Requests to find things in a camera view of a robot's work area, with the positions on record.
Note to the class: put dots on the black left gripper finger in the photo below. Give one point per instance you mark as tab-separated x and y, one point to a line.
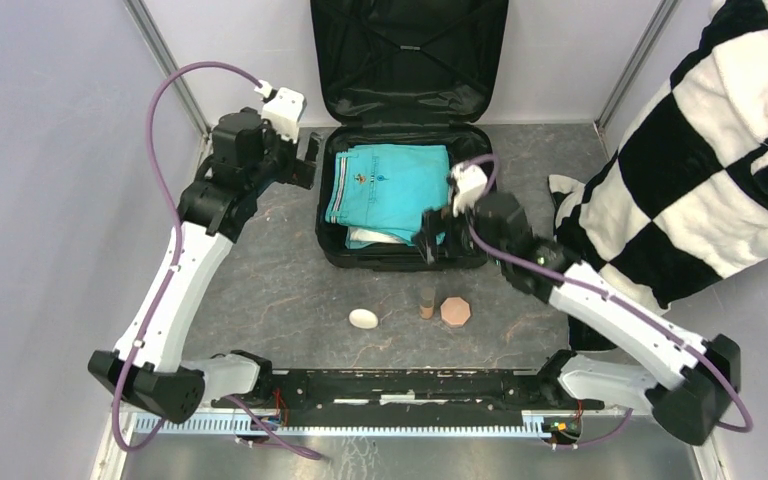
312	150
303	176

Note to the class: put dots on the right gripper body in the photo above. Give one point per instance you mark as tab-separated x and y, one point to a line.
468	216

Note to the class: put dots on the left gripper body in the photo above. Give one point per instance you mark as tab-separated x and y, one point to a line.
281	155

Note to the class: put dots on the turquoise shorts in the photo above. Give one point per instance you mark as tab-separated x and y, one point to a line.
387	187

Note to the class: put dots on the light mint garment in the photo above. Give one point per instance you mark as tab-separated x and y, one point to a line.
403	233

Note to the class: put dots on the white garment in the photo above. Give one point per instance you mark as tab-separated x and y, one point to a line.
364	236

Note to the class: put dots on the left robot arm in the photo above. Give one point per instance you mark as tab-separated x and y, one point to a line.
145	367

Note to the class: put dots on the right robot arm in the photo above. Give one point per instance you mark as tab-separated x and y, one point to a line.
688	384

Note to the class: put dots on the small brown cylinder bottle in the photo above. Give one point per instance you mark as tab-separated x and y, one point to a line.
427	302

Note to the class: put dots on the pink octagonal box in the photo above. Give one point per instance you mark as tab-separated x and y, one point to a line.
455	312

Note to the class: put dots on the white oval soap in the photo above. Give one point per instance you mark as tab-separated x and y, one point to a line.
363	319

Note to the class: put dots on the black suitcase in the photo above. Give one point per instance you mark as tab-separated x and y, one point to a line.
402	72

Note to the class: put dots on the black white checkered blanket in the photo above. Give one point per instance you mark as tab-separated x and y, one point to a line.
683	202

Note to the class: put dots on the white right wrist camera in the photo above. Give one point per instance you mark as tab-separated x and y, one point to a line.
467	184

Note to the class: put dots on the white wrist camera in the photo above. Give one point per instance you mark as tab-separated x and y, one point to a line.
283	108
467	184

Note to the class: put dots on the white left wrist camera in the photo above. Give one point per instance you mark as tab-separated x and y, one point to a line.
283	108

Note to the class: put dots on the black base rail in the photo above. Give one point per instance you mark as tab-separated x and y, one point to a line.
409	398

